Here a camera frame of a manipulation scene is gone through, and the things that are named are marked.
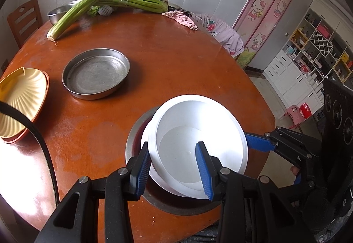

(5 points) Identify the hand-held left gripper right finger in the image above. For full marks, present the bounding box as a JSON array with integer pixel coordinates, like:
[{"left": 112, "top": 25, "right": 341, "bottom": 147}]
[{"left": 195, "top": 141, "right": 315, "bottom": 243}]

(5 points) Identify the yellow shell-shaped dish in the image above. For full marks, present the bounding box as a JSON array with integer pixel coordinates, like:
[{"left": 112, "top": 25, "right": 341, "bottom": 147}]
[{"left": 0, "top": 69, "right": 51, "bottom": 144}]

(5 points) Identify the red small stool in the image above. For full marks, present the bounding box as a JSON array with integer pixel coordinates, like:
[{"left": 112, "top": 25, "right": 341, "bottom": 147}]
[{"left": 300, "top": 103, "right": 313, "bottom": 119}]

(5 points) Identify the white bowl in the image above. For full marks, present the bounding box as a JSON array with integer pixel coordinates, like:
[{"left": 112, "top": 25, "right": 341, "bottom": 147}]
[{"left": 147, "top": 95, "right": 249, "bottom": 191}]

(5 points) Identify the wooden slat-back chair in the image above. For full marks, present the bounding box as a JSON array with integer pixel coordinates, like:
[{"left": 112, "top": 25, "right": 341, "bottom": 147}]
[{"left": 7, "top": 0, "right": 44, "bottom": 49}]

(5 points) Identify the yellow shell-shaped plate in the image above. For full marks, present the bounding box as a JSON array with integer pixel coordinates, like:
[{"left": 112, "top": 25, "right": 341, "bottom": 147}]
[{"left": 0, "top": 67, "right": 47, "bottom": 140}]

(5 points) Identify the pink cloth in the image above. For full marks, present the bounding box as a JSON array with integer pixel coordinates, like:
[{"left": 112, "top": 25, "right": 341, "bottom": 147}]
[{"left": 162, "top": 10, "right": 198, "bottom": 31}]

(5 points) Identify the pink small stool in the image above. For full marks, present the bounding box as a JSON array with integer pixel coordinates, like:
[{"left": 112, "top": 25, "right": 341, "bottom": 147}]
[{"left": 281, "top": 105, "right": 306, "bottom": 129}]

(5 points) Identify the purple printed garment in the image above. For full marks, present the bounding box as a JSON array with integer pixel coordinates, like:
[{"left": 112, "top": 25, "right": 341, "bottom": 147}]
[{"left": 193, "top": 13, "right": 245, "bottom": 56}]

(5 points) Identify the pink cartoon-print wardrobe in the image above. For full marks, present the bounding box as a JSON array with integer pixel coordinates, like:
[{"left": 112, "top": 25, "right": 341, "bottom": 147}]
[{"left": 232, "top": 0, "right": 299, "bottom": 69}]

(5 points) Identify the round metal pan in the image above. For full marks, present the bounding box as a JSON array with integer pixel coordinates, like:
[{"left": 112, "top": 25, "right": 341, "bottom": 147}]
[{"left": 61, "top": 48, "right": 131, "bottom": 100}]

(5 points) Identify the black cable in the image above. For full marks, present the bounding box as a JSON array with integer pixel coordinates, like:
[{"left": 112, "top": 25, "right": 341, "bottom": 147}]
[{"left": 0, "top": 101, "right": 60, "bottom": 207}]

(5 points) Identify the white shelf cabinet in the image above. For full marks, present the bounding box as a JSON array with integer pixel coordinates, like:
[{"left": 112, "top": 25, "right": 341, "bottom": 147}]
[{"left": 262, "top": 0, "right": 353, "bottom": 119}]

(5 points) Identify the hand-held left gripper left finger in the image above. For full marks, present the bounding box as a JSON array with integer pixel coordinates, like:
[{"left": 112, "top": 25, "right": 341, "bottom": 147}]
[{"left": 34, "top": 141, "right": 152, "bottom": 243}]

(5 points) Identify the thick celery bunch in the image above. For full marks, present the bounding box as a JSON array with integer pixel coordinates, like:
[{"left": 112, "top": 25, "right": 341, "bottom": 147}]
[{"left": 46, "top": 0, "right": 122, "bottom": 41}]

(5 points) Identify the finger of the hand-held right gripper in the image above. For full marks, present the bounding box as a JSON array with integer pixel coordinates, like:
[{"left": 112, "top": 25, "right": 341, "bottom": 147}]
[
  {"left": 287, "top": 160, "right": 317, "bottom": 205},
  {"left": 244, "top": 126, "right": 323, "bottom": 163}
]

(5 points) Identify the steel bowl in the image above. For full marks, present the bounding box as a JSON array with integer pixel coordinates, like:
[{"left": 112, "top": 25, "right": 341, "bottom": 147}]
[{"left": 125, "top": 106, "right": 224, "bottom": 216}]

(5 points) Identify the thin celery bunch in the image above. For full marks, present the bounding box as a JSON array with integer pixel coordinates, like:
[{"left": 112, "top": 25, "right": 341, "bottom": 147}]
[{"left": 96, "top": 0, "right": 169, "bottom": 14}]

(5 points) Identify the steel basin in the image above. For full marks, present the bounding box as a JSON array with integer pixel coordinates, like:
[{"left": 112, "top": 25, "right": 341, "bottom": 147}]
[{"left": 46, "top": 3, "right": 80, "bottom": 26}]

